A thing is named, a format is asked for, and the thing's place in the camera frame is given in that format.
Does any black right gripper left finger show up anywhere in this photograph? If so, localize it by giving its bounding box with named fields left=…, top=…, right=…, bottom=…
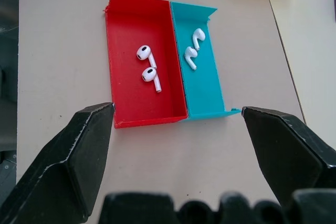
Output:
left=0, top=102, right=115, bottom=224

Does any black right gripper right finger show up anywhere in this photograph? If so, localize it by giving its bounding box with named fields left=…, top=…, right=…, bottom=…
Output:
left=241, top=106, right=336, bottom=208

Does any teal plastic tray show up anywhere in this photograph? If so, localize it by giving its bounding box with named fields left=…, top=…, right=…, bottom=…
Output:
left=170, top=1, right=242, bottom=120

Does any red plastic tray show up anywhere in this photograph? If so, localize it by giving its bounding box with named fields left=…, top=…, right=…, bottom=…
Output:
left=102, top=0, right=189, bottom=130

